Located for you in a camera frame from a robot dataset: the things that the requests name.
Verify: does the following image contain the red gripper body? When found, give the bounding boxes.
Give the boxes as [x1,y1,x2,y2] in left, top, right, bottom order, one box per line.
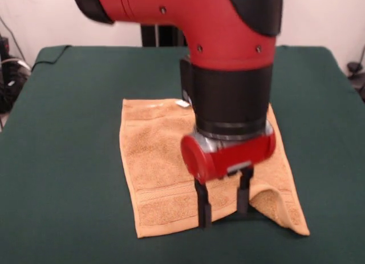
[180,121,277,185]

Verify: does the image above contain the dark green table cloth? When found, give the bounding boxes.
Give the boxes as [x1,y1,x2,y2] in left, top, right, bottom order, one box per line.
[0,45,365,264]

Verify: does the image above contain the black power strip red switch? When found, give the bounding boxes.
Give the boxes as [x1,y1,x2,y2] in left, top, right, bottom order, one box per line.
[0,35,11,61]

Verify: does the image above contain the black cable bundle with white cable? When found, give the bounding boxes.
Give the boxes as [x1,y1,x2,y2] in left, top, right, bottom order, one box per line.
[0,57,31,114]

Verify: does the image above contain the black plug adapter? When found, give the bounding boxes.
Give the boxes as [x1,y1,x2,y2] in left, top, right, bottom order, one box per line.
[346,61,365,101]

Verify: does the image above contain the black metal stand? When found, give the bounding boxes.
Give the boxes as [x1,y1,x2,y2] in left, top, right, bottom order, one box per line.
[140,24,189,47]

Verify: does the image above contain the tan terry cloth towel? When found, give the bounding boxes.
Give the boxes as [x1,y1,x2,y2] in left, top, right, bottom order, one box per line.
[119,98,311,238]

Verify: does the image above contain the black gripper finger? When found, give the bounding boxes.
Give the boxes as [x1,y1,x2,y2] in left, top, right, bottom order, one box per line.
[193,177,212,229]
[236,164,255,221]

